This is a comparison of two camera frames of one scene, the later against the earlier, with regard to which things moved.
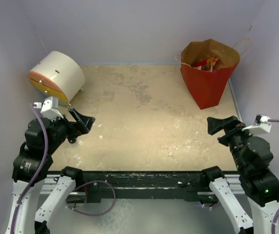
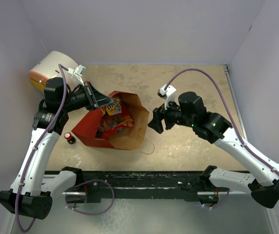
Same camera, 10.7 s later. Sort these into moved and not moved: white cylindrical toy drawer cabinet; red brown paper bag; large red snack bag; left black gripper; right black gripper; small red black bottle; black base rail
Moved: right black gripper; large red snack bag; red brown paper bag; left black gripper
Not moved: black base rail; white cylindrical toy drawer cabinet; small red black bottle
